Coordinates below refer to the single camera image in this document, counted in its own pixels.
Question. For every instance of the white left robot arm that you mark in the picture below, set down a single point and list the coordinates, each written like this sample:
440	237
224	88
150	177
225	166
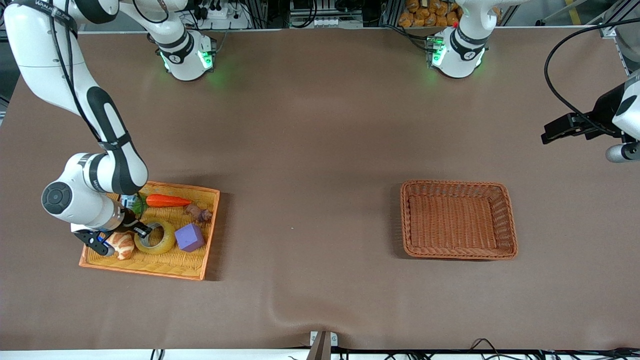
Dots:
457	55

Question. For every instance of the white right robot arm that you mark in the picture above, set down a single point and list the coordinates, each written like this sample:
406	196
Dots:
55	60

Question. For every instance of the orange packaged snacks heap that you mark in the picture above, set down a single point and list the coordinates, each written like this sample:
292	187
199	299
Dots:
425	12

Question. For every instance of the yellow wicker tray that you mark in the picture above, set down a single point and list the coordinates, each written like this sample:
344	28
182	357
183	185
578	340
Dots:
170	262

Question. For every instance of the purple cube block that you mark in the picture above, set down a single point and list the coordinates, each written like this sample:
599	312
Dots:
189	238

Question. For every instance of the table cover cloth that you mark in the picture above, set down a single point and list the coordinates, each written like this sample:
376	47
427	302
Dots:
320	150

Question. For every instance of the yellow clear tape roll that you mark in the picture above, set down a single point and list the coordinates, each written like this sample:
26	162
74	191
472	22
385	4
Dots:
169	241

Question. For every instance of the aluminium frame profile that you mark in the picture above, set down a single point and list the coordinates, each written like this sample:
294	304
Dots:
617	17

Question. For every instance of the orange toy carrot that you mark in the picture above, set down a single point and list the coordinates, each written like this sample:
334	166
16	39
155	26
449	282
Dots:
167	201

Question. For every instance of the white socket bar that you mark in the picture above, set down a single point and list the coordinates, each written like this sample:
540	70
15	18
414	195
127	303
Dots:
326	22

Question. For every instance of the toy croissant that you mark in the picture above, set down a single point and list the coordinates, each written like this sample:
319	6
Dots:
123	246

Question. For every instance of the white power strip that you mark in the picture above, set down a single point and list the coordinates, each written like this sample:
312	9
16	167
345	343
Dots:
222	14

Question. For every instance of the brown toy animal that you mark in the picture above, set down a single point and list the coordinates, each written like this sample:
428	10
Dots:
200	214

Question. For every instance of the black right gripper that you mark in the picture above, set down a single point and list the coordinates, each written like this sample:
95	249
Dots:
128	218

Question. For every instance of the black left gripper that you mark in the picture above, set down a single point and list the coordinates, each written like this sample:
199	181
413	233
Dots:
603	111

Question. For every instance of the brown wicker basket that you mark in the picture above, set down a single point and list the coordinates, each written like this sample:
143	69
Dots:
450	220

